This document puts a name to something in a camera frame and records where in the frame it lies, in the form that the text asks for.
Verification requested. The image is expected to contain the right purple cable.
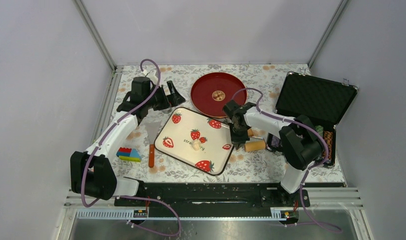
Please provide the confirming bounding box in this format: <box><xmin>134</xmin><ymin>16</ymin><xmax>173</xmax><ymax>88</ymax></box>
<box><xmin>230</xmin><ymin>87</ymin><xmax>343</xmax><ymax>234</ymax></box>

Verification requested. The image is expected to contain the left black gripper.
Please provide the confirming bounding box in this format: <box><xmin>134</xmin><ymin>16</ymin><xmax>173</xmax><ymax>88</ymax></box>
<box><xmin>145</xmin><ymin>80</ymin><xmax>185</xmax><ymax>111</ymax></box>

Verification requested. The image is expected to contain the red round lacquer tray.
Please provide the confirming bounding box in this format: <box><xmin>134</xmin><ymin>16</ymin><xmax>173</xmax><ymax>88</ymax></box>
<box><xmin>190</xmin><ymin>72</ymin><xmax>247</xmax><ymax>118</ymax></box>

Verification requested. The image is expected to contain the colourful toy brick block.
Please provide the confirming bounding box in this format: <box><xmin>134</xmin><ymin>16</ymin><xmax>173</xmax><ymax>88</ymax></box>
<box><xmin>116</xmin><ymin>147</ymin><xmax>142</xmax><ymax>163</ymax></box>

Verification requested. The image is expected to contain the black poker chip case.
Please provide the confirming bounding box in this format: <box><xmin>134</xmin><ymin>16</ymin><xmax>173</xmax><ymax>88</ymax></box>
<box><xmin>267</xmin><ymin>72</ymin><xmax>357</xmax><ymax>167</ymax></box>

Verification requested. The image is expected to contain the metal round cookie cutter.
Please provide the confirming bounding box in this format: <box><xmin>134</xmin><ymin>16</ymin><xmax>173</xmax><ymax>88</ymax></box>
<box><xmin>161</xmin><ymin>107</ymin><xmax>173</xmax><ymax>114</ymax></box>

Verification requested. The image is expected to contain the strawberry pattern rectangular tray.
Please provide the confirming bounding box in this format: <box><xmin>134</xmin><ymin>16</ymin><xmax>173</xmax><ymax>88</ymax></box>
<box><xmin>154</xmin><ymin>107</ymin><xmax>233</xmax><ymax>176</ymax></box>

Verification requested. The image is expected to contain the floral tablecloth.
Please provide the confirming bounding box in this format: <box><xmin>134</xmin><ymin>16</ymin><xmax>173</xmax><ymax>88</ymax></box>
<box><xmin>90</xmin><ymin>63</ymin><xmax>343</xmax><ymax>184</ymax></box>

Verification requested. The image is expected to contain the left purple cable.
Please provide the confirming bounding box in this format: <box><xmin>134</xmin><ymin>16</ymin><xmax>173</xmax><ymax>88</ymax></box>
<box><xmin>81</xmin><ymin>58</ymin><xmax>184</xmax><ymax>238</ymax></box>

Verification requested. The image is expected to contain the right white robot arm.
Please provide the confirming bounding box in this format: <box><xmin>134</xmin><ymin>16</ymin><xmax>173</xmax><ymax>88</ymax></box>
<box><xmin>222</xmin><ymin>100</ymin><xmax>328</xmax><ymax>206</ymax></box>

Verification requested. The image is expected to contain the purple cable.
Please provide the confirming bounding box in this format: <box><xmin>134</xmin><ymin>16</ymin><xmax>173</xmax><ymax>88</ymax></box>
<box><xmin>230</xmin><ymin>87</ymin><xmax>343</xmax><ymax>234</ymax></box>
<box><xmin>81</xmin><ymin>58</ymin><xmax>184</xmax><ymax>238</ymax></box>

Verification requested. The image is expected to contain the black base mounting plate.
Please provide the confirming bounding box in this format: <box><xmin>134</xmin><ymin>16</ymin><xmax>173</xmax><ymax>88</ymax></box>
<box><xmin>114</xmin><ymin>182</ymin><xmax>311</xmax><ymax>219</ymax></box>

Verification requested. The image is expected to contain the metal scraper orange handle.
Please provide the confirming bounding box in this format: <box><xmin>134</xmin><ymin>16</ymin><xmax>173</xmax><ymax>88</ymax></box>
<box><xmin>145</xmin><ymin>121</ymin><xmax>161</xmax><ymax>168</ymax></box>

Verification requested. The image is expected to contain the wooden roller with handle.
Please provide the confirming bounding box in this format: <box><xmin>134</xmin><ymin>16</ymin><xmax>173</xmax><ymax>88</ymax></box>
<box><xmin>244</xmin><ymin>128</ymin><xmax>266</xmax><ymax>152</ymax></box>

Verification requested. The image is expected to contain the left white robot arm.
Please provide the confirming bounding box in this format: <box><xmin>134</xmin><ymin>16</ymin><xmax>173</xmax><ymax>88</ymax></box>
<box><xmin>70</xmin><ymin>76</ymin><xmax>185</xmax><ymax>206</ymax></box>

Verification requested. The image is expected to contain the white dough piece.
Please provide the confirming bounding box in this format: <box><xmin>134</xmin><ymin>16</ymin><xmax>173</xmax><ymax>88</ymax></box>
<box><xmin>191</xmin><ymin>139</ymin><xmax>201</xmax><ymax>151</ymax></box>

